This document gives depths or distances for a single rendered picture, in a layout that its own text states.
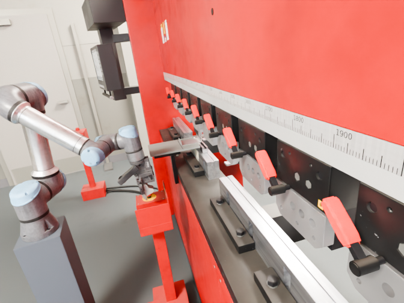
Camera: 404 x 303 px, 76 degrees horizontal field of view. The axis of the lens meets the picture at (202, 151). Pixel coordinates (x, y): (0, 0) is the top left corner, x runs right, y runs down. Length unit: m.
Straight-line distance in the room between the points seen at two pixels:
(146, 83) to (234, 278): 1.73
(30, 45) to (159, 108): 2.26
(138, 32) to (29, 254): 1.61
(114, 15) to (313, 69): 2.07
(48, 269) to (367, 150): 1.33
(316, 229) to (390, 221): 0.15
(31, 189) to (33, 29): 2.98
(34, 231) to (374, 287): 1.23
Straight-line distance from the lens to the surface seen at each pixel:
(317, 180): 0.45
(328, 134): 0.41
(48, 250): 1.38
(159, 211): 1.27
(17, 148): 4.28
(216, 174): 1.26
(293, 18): 0.47
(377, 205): 0.38
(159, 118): 2.24
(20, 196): 1.30
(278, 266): 0.74
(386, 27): 0.34
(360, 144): 0.37
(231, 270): 0.81
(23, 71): 4.08
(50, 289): 1.51
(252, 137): 0.64
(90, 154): 1.05
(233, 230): 0.89
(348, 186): 0.46
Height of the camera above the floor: 1.46
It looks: 21 degrees down
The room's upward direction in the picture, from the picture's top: 6 degrees counter-clockwise
